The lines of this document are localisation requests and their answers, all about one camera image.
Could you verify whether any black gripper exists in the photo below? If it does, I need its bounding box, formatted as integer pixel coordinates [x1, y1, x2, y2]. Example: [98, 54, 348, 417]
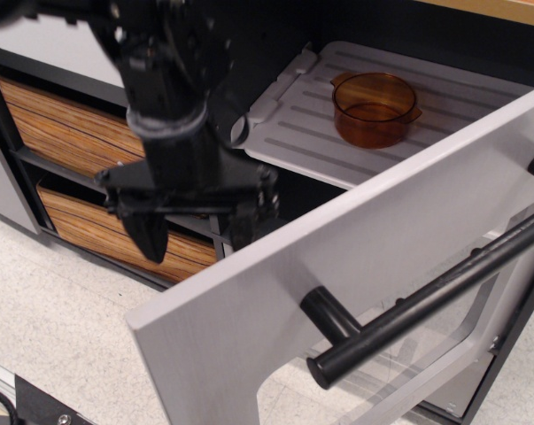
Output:
[95, 127, 284, 262]

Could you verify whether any grey oven door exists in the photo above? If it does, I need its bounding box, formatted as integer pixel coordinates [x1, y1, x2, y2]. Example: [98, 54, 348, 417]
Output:
[127, 90, 534, 424]

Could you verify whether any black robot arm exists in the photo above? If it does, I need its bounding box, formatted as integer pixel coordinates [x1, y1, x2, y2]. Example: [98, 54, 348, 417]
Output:
[0, 1, 279, 263]

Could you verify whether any grey oven rack tray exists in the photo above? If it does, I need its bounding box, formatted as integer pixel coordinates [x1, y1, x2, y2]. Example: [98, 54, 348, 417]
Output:
[243, 41, 532, 189]

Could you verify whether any lower wood grain bin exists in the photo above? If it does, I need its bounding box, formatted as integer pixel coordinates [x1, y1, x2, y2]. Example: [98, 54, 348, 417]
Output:
[36, 181, 217, 284]

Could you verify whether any wood grain bin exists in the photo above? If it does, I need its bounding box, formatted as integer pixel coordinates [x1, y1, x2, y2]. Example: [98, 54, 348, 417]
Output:
[36, 181, 217, 284]
[0, 73, 144, 177]

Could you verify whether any upper wood grain bin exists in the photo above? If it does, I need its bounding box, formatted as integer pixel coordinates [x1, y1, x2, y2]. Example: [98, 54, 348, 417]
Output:
[0, 73, 144, 177]

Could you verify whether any dark play kitchen cabinet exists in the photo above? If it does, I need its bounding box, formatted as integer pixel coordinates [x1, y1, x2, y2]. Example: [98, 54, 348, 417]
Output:
[0, 1, 534, 424]

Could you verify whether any amber plastic pot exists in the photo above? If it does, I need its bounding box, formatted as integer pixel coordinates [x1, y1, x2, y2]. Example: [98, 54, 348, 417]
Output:
[331, 72, 422, 150]

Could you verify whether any black oven door handle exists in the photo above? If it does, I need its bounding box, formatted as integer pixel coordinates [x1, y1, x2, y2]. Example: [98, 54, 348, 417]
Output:
[300, 147, 534, 389]

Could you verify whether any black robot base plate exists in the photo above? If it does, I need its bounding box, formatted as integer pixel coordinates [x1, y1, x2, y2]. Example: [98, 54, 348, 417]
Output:
[14, 375, 92, 425]

